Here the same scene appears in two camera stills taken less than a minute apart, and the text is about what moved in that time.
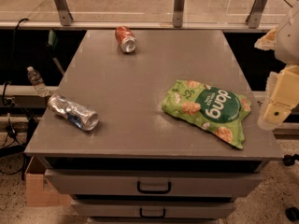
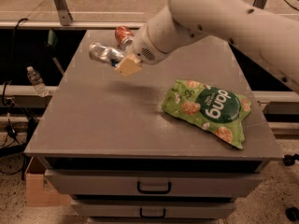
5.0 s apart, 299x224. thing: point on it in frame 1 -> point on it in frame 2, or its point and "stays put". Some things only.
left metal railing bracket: (64, 11) stays put
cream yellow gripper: (289, 42) -> (144, 46)
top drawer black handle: (153, 191) stays put
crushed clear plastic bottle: (76, 114) -> (103, 53)
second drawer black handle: (154, 216) stays put
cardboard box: (39, 193) stays put
